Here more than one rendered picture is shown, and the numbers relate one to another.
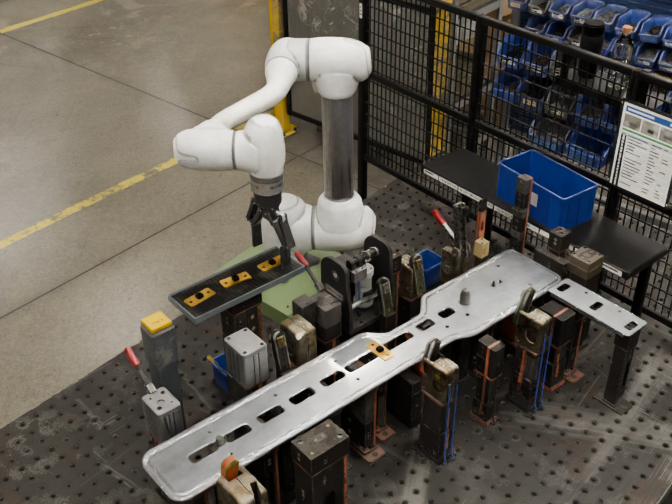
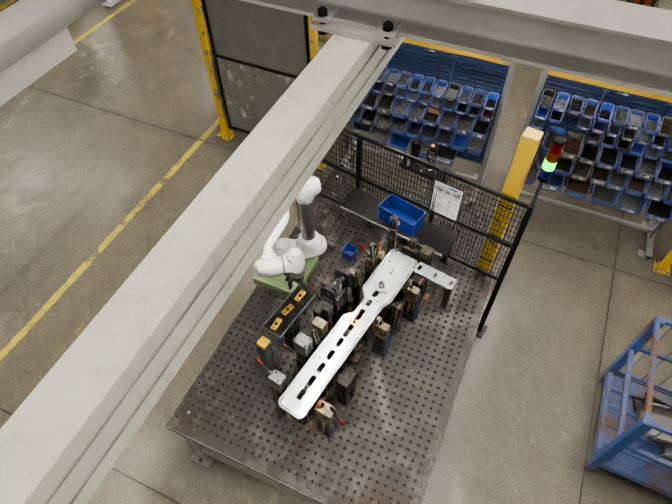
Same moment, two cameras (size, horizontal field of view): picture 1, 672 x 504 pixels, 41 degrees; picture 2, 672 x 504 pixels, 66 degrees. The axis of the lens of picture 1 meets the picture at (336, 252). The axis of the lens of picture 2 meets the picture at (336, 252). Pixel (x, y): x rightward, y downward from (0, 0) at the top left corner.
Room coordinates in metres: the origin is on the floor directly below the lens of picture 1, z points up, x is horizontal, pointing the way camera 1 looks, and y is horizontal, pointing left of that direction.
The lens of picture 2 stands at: (0.29, 0.45, 3.91)
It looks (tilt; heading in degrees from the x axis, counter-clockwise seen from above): 52 degrees down; 344
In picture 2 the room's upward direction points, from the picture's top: 1 degrees counter-clockwise
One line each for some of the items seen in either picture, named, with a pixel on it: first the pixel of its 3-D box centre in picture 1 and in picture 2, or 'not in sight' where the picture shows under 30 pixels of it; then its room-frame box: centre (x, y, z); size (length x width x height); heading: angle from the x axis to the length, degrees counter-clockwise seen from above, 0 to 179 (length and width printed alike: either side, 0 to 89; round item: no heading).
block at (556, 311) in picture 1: (551, 346); (417, 291); (2.08, -0.65, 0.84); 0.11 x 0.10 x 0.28; 40
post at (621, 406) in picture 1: (620, 365); (446, 295); (1.98, -0.84, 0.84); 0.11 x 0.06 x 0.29; 40
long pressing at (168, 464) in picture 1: (376, 356); (353, 325); (1.86, -0.11, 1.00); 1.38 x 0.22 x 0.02; 130
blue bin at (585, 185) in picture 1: (545, 189); (401, 214); (2.58, -0.70, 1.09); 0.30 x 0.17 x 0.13; 34
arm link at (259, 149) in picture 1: (259, 144); (293, 260); (2.07, 0.20, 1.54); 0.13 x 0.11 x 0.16; 87
